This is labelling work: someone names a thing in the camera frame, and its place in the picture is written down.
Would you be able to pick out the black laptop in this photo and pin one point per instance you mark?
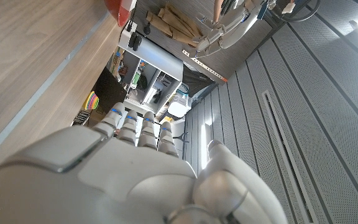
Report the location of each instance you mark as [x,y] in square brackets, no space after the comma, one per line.
[110,90]

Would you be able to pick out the white rounded appliance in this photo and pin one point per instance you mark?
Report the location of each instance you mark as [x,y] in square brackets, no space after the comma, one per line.
[179,107]

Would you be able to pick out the brown folded cloth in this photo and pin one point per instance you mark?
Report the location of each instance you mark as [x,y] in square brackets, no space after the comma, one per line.
[172,23]

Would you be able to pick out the white shelf cabinet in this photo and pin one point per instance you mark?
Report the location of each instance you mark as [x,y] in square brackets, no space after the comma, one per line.
[158,62]

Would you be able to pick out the white power strip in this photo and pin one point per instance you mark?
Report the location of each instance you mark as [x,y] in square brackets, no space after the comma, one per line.
[124,31]

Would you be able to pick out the red bowl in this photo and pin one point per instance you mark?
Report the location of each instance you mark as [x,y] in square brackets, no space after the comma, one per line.
[117,9]

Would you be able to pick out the black power adapter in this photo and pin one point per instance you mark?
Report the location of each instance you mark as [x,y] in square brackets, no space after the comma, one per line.
[135,42]

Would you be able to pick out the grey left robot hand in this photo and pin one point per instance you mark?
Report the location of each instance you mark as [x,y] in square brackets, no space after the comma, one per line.
[228,29]

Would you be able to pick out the rainbow stacking cups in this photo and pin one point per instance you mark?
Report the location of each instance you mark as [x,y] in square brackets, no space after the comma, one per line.
[92,100]

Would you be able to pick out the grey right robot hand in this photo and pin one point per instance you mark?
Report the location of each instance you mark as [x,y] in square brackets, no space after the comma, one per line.
[120,180]

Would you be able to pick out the white perforated metal bar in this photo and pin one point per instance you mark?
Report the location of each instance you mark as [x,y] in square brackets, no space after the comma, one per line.
[205,67]

